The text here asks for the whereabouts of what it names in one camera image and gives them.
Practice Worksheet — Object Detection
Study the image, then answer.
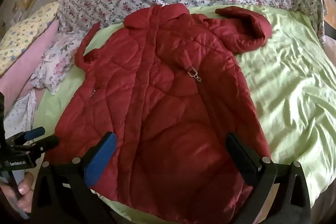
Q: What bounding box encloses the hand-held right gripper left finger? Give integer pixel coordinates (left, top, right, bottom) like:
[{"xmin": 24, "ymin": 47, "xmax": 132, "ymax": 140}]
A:
[{"xmin": 31, "ymin": 132, "xmax": 124, "ymax": 224}]

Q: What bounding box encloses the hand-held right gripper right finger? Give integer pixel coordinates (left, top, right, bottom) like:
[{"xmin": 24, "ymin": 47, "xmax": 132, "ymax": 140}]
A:
[{"xmin": 226, "ymin": 132, "xmax": 313, "ymax": 224}]

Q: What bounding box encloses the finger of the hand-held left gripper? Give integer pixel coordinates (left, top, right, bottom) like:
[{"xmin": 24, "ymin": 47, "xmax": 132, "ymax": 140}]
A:
[
  {"xmin": 6, "ymin": 127, "xmax": 46, "ymax": 146},
  {"xmin": 16, "ymin": 135, "xmax": 60, "ymax": 159}
]

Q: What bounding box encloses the pink pillow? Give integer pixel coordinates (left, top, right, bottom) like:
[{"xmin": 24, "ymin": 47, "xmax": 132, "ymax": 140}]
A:
[{"xmin": 0, "ymin": 19, "xmax": 61, "ymax": 114}]

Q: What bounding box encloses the red quilted jacket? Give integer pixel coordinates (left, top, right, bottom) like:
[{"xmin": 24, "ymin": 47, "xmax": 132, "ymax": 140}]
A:
[{"xmin": 51, "ymin": 3, "xmax": 272, "ymax": 224}]

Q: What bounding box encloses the yellow floral pillow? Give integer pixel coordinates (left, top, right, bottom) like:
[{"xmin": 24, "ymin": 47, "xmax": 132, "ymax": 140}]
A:
[{"xmin": 0, "ymin": 1, "xmax": 62, "ymax": 75}]

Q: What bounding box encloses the light green bed sheet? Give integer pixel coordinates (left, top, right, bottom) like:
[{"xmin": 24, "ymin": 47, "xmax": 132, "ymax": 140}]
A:
[{"xmin": 34, "ymin": 5, "xmax": 336, "ymax": 224}]

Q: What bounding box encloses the person's left hand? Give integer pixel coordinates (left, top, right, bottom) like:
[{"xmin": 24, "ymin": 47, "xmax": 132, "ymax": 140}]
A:
[{"xmin": 0, "ymin": 172, "xmax": 34, "ymax": 216}]

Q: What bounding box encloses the pink floral white cloth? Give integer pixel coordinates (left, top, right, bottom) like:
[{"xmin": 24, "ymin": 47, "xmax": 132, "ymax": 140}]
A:
[{"xmin": 29, "ymin": 30, "xmax": 90, "ymax": 96}]

